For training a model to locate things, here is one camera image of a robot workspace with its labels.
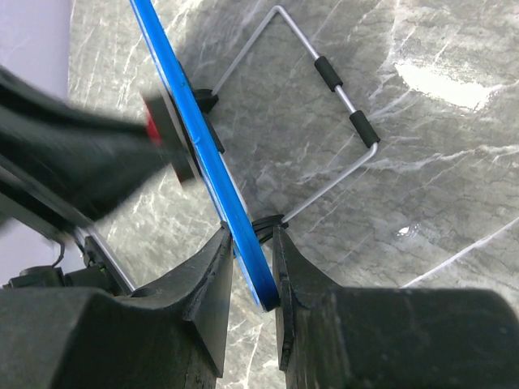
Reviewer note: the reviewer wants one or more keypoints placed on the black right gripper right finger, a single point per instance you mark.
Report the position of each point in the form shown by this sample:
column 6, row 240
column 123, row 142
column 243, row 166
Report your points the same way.
column 330, row 336

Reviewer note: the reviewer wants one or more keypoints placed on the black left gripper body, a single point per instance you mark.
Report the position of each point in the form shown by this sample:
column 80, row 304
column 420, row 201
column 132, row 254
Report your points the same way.
column 64, row 168

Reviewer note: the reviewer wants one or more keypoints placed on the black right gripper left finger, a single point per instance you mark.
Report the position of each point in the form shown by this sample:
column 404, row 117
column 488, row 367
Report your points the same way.
column 171, row 333

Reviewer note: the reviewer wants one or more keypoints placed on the blue framed whiteboard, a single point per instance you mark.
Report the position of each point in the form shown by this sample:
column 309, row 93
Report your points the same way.
column 247, row 247

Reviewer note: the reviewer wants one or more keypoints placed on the black whiteboard stand foot right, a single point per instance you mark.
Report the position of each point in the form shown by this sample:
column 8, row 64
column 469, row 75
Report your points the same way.
column 263, row 227

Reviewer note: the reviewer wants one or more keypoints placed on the black whiteboard stand foot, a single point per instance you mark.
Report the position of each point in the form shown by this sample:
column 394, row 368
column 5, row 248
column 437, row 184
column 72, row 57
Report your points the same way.
column 263, row 227
column 205, row 99

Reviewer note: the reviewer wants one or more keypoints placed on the black whiteboard stand foot left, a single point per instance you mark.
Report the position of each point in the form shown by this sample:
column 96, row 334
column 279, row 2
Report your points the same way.
column 205, row 99

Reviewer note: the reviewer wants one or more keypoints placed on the black foam sleeve lower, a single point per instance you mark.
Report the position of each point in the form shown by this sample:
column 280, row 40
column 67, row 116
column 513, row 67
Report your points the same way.
column 364, row 128

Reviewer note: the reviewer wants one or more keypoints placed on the black foam sleeve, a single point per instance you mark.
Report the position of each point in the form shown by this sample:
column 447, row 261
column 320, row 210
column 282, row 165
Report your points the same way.
column 364, row 128
column 328, row 73

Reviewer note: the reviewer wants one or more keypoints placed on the black foam sleeve upper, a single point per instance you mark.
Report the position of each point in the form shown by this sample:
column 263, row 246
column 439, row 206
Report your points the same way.
column 328, row 73

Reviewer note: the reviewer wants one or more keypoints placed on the aluminium mounting rail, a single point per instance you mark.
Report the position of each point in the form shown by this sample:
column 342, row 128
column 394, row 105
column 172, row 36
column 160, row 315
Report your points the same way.
column 97, row 252

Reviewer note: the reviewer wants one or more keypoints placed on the silver wire whiteboard stand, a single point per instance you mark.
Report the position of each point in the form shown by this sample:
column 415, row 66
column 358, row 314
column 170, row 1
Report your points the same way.
column 290, row 141

